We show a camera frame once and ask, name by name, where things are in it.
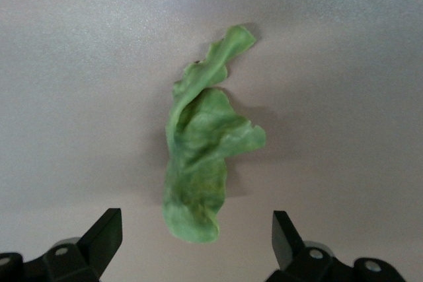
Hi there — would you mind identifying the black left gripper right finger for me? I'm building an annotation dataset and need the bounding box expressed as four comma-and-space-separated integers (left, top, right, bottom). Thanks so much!
266, 210, 408, 282

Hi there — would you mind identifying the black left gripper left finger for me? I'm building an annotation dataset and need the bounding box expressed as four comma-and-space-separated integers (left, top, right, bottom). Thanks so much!
0, 208, 124, 282

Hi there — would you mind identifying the green lettuce leaf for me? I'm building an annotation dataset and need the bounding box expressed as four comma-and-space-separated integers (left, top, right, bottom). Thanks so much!
161, 24, 267, 245

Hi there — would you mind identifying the table cover sheet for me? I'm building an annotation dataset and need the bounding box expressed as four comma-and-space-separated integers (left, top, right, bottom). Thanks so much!
0, 0, 423, 282

